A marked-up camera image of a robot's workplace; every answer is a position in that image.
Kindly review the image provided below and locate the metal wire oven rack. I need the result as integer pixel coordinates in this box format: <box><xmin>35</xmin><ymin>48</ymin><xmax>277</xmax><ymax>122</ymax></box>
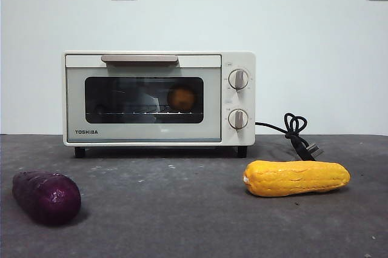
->
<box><xmin>86</xmin><ymin>105</ymin><xmax>203</xmax><ymax>116</ymax></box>

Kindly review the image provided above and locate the black power cable with plug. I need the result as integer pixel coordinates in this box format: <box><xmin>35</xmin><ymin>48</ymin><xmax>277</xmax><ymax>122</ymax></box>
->
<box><xmin>255</xmin><ymin>112</ymin><xmax>325</xmax><ymax>162</ymax></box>

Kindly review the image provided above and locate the white toaster oven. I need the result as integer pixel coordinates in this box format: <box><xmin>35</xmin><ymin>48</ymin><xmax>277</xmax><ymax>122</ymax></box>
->
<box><xmin>62</xmin><ymin>51</ymin><xmax>256</xmax><ymax>159</ymax></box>

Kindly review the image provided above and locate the brown potato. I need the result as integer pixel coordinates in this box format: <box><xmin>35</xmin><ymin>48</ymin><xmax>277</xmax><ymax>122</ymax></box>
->
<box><xmin>167</xmin><ymin>87</ymin><xmax>196</xmax><ymax>111</ymax></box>

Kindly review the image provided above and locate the glass oven door beige handle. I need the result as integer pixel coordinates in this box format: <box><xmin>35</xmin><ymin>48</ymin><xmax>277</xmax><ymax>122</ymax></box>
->
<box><xmin>65</xmin><ymin>54</ymin><xmax>222</xmax><ymax>144</ymax></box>

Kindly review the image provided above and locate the purple sweet potato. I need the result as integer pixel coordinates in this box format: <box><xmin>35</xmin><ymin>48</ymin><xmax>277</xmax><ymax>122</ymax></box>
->
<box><xmin>12</xmin><ymin>170</ymin><xmax>82</xmax><ymax>227</ymax></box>

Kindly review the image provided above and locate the yellow corn cob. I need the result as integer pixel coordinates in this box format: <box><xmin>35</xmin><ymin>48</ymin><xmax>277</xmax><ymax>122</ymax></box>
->
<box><xmin>242</xmin><ymin>160</ymin><xmax>352</xmax><ymax>197</ymax></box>

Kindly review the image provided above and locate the beige oven knob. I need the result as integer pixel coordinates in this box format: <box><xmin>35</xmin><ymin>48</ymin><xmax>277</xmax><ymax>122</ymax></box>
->
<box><xmin>227</xmin><ymin>69</ymin><xmax>251</xmax><ymax>91</ymax></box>
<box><xmin>227</xmin><ymin>108</ymin><xmax>249</xmax><ymax>129</ymax></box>

